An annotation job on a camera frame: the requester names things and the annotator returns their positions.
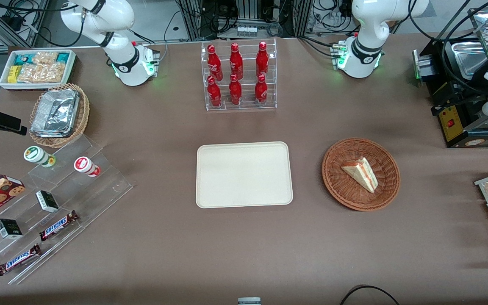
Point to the clear acrylic bottle rack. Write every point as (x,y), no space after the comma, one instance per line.
(247,103)

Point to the aluminium profile frame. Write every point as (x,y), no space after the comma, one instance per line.
(248,8)

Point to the black clamp mount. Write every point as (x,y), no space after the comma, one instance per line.
(2,120)

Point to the black food warmer machine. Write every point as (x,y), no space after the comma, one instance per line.
(453,123)

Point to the light oval wicker basket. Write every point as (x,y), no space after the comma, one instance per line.
(84,114)

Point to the stacked aluminium foil trays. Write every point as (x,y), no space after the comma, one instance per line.
(55,114)

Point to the small grey device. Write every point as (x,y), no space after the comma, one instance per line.
(249,301)

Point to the cream plastic tray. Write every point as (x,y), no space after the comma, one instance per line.
(244,176)

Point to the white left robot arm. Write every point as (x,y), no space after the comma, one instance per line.
(369,25)

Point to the yellow snack pack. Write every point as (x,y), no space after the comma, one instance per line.
(12,74)

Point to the white snack bin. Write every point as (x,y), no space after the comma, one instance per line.
(32,85)

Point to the small black carton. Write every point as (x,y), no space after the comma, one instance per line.
(9,228)
(47,202)

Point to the brown round wicker basket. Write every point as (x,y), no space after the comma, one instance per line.
(354,192)

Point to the clear bag of crackers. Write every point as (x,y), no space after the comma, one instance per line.
(40,73)
(45,57)

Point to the steel warmer pan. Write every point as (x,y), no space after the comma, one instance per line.
(468,59)

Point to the clear acrylic step display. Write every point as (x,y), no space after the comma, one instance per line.
(100,190)

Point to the red cola bottle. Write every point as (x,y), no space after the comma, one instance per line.
(236,63)
(214,63)
(235,92)
(262,61)
(261,92)
(214,95)

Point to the Snickers bar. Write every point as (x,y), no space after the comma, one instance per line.
(18,259)
(57,225)

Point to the triangular sandwich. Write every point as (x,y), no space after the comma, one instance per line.
(364,176)

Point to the white connector block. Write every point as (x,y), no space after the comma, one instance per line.
(246,30)

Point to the green lid cup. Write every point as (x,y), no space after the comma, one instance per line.
(35,154)

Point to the red lid cup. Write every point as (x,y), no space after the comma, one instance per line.
(83,164)

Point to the teal snack pack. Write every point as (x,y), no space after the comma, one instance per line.
(62,57)
(23,59)

